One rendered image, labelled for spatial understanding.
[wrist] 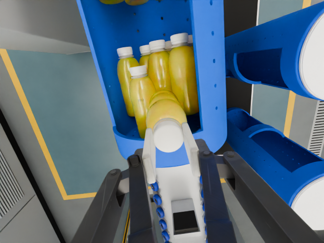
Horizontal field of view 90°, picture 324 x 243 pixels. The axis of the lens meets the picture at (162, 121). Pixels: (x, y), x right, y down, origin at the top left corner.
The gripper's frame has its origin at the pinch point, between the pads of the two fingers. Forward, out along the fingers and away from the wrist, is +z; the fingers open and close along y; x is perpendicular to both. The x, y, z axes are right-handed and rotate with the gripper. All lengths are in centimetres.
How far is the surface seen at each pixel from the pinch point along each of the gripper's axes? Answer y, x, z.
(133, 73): -5.7, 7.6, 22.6
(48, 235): -156, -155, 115
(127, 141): -8.4, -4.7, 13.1
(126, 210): -30, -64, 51
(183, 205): 1, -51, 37
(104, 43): -12.2, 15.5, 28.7
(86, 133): -83, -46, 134
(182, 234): -1, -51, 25
